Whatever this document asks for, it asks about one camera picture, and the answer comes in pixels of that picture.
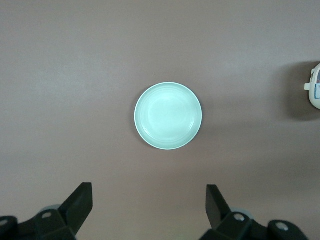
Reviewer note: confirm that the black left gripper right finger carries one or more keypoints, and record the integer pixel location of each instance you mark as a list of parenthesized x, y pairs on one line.
[(217, 212)]

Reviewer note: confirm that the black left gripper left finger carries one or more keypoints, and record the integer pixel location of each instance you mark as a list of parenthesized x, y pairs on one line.
[(75, 210)]

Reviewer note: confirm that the pale green round bowl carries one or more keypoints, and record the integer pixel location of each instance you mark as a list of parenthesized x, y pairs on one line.
[(168, 116)]

